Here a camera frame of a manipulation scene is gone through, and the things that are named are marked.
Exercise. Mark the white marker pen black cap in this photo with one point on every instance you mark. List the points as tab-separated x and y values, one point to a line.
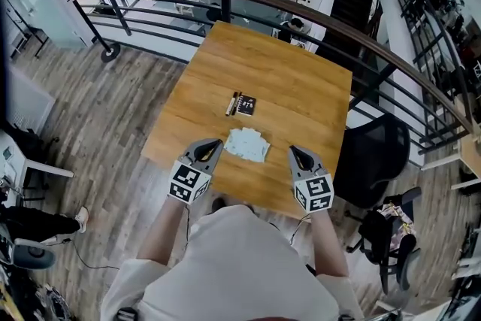
230	104

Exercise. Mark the patterned fabric bag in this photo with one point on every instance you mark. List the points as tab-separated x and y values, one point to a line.
394	233

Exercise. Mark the person's right forearm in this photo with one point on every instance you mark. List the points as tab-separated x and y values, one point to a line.
328	244

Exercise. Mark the gray round device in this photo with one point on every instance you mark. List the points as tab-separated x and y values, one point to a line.
34	255

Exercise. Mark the person's left forearm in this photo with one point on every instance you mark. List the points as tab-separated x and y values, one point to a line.
161	233

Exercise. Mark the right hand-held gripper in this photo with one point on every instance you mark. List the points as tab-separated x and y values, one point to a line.
315	191

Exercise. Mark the person's dark shoe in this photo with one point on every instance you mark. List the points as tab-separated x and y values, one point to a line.
218	206

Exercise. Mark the light wooden desk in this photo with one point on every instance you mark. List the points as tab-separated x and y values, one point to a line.
471	154

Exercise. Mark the black office chair with armrests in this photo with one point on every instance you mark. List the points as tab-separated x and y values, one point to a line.
370	233

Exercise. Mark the black spiral notebook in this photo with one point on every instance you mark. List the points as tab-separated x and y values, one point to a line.
247	106

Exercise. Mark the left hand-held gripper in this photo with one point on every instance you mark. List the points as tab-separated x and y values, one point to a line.
189	180

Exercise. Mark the white desk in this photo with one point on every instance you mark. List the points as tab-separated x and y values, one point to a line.
11	161

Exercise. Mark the white wet wipe pack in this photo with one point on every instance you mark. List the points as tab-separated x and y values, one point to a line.
248	144

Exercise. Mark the black mesh office chair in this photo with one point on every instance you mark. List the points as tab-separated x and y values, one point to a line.
376	158

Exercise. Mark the dark metal railing wooden handrail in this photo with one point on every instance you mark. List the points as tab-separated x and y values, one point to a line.
225	7

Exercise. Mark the person in white shirt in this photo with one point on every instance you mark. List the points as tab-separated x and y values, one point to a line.
233	267

